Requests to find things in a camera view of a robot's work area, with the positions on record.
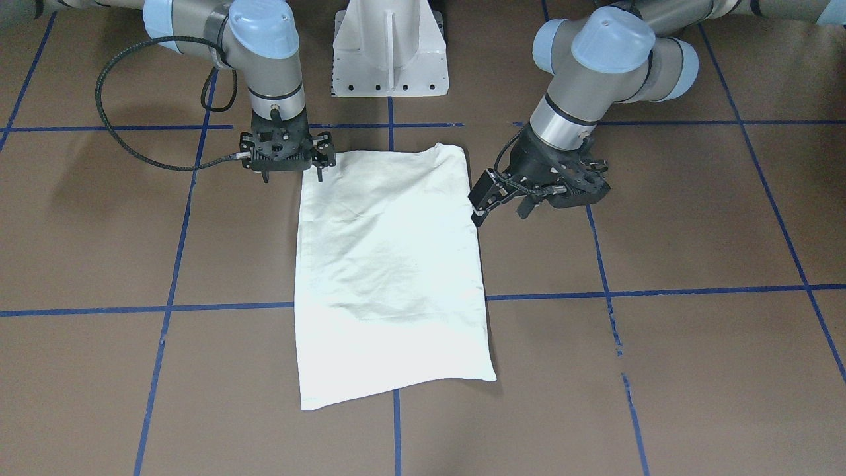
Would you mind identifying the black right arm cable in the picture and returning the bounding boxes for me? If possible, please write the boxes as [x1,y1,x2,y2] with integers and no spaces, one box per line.
[95,36,255,173]

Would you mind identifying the cream long-sleeve cat shirt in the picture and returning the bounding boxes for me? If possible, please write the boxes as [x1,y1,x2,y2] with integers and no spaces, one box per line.
[293,143,497,411]

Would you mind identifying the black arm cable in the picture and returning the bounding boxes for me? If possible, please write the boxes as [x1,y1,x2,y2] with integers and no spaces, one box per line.
[494,126,569,199]
[95,36,255,173]

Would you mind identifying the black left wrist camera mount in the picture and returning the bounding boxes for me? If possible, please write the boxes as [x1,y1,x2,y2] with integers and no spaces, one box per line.
[547,138,611,208]

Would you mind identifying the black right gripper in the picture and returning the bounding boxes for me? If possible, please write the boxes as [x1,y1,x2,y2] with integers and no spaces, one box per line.
[250,109,336,184]

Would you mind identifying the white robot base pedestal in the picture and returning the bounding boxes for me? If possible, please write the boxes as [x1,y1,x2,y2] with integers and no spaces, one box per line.
[330,1,450,99]

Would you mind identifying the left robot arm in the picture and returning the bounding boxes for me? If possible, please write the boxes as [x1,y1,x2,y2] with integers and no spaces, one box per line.
[469,1,844,226]

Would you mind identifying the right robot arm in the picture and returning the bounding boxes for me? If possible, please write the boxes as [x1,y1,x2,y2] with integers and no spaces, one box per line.
[2,1,336,180]

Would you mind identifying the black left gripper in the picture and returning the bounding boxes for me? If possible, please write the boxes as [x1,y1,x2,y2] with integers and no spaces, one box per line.
[468,124,569,228]

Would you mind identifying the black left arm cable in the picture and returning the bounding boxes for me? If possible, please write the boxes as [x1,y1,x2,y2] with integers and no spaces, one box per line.
[494,126,569,199]

